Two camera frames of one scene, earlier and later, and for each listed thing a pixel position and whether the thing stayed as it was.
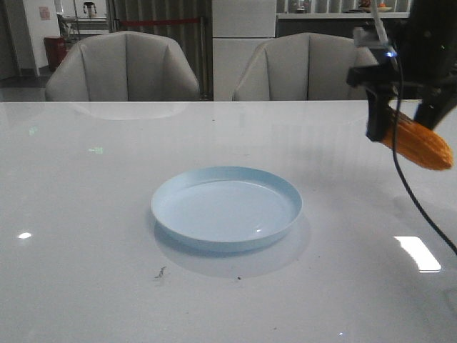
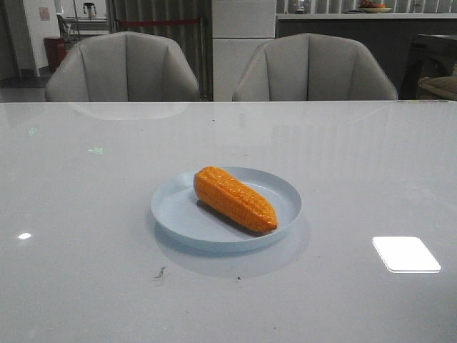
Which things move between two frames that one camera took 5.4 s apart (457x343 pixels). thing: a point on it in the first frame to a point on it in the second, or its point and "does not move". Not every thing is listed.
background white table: [87, 25] does not move
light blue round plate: [224, 208] does not move
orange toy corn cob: [418, 143] to [218, 189]
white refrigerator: [238, 27] does not move
